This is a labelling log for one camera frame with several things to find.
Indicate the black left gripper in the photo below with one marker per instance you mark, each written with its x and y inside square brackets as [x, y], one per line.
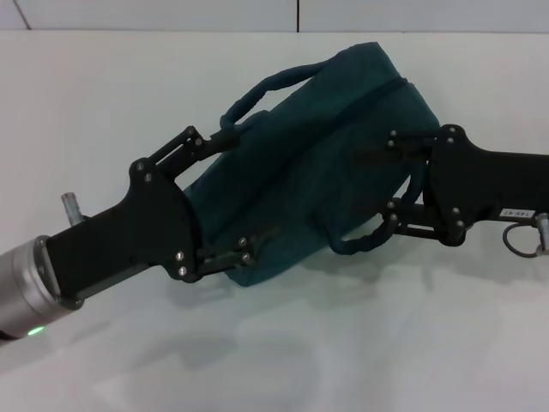
[128, 236]

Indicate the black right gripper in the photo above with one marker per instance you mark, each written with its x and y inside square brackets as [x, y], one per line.
[484, 184]

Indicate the dark teal insulated bag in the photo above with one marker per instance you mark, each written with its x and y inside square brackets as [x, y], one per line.
[309, 171]

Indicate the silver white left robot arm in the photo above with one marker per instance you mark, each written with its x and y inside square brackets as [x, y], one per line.
[25, 292]

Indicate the right gripper silver post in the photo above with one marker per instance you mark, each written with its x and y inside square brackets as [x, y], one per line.
[542, 232]

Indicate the gripper silver post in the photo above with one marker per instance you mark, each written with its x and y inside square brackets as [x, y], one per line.
[73, 208]
[542, 232]

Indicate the left gripper silver post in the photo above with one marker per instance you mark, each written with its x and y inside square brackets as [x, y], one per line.
[73, 208]

